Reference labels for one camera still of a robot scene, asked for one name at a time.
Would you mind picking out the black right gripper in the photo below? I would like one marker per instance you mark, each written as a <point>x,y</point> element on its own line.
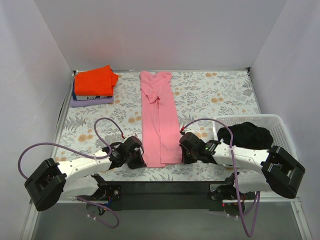
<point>185,155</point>

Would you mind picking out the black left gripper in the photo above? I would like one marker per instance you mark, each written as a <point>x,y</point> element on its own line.
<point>139,157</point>

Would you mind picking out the pink polo shirt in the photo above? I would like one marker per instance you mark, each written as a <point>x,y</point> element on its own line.
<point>160,123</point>

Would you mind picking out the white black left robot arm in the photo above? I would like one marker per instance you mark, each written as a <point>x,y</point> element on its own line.
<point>53,181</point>

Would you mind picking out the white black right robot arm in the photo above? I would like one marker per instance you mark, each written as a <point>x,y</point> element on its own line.
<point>270,170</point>

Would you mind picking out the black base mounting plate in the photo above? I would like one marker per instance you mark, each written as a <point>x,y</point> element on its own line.
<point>164,195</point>

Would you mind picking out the black shirt in basket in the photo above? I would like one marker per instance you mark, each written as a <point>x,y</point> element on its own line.
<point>247,135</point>

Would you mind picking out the floral patterned table mat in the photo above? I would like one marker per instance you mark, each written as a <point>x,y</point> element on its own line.
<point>199,96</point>

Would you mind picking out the white plastic laundry basket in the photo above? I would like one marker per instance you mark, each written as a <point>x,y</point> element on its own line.
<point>272,122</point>

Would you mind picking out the folded lavender shirt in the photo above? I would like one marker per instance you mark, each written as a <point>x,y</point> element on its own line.
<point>91,102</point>

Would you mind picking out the folded orange shirt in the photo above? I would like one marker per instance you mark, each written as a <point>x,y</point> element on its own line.
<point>96,82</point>

